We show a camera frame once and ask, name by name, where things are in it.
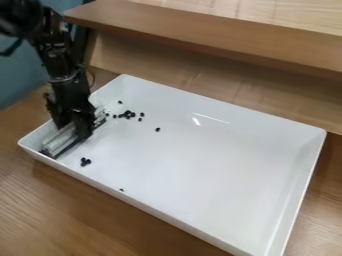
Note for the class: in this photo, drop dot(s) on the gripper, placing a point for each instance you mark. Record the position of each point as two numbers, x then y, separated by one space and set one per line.
70 93

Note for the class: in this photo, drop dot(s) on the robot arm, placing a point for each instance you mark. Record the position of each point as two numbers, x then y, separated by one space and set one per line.
51 43

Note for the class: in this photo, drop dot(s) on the pile of black bits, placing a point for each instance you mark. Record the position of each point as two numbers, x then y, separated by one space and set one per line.
129 115
85 162

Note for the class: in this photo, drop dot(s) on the white tray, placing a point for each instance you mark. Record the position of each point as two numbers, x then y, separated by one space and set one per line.
200 160

